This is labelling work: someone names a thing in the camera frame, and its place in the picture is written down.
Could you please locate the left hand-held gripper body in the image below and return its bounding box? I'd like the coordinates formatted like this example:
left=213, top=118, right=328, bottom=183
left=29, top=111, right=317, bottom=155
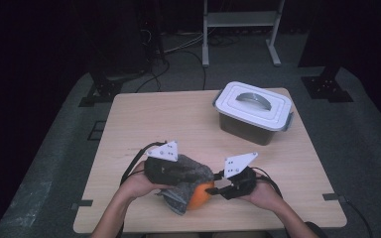
left=144, top=140, right=183, bottom=186

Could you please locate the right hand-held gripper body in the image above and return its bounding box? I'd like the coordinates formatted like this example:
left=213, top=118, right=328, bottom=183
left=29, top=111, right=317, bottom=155
left=222, top=152, right=258, bottom=201

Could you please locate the orange plush toy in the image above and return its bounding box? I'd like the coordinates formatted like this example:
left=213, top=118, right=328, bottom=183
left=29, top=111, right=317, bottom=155
left=187, top=180, right=216, bottom=211

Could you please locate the grey cloth pouch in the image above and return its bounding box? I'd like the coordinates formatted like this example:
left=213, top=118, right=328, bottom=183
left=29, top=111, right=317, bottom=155
left=157, top=154, right=215, bottom=216

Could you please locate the person's right hand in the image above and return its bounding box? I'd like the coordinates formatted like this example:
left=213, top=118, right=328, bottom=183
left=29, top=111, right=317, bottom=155
left=241, top=177, right=286, bottom=212

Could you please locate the person's left hand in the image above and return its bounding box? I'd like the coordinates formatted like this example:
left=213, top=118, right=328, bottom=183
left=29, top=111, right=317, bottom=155
left=118, top=161, right=175, bottom=201

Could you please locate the storage box with white lid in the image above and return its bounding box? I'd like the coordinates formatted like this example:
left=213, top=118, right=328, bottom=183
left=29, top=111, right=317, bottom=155
left=212, top=80, right=295, bottom=147

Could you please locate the black tape strip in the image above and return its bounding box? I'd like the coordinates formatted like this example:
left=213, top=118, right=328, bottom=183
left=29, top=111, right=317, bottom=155
left=321, top=192, right=347, bottom=203
left=70, top=199, right=94, bottom=211

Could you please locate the black floor tape square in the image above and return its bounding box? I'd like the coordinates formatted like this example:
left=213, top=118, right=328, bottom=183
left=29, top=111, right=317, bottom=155
left=87, top=120, right=107, bottom=142

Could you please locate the black stand base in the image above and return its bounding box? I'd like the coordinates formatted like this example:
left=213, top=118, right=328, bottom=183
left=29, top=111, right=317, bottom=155
left=77, top=65, right=124, bottom=108
left=301, top=65, right=355, bottom=103

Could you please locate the dark equipment stand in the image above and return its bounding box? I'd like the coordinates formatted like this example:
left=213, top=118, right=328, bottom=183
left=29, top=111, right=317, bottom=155
left=135, top=0, right=167, bottom=63

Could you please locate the white metal stand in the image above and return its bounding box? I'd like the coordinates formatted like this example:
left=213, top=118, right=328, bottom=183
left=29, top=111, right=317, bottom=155
left=201, top=0, right=286, bottom=68

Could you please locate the right hand-held gripper cable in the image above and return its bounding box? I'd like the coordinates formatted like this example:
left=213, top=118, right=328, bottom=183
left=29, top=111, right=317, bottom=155
left=251, top=167, right=284, bottom=199

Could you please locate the hand-held gripper cable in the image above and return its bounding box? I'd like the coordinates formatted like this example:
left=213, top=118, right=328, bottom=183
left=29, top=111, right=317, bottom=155
left=119, top=141, right=168, bottom=186
left=251, top=167, right=284, bottom=199

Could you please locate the left hand-held gripper cable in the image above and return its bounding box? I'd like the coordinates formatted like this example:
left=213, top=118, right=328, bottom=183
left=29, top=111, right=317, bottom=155
left=119, top=141, right=168, bottom=186

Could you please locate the black floor cable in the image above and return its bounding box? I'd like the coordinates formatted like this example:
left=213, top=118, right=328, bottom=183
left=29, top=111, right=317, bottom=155
left=173, top=49, right=207, bottom=91
left=135, top=58, right=172, bottom=94

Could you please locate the thin black cable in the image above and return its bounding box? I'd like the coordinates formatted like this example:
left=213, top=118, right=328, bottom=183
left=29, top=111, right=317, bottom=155
left=343, top=197, right=374, bottom=238

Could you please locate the white floor cable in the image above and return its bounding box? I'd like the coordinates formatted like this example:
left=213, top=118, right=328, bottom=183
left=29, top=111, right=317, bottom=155
left=162, top=32, right=206, bottom=55

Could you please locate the black cable bundle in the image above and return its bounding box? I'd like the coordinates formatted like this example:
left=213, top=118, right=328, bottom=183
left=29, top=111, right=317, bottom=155
left=207, top=33, right=242, bottom=48

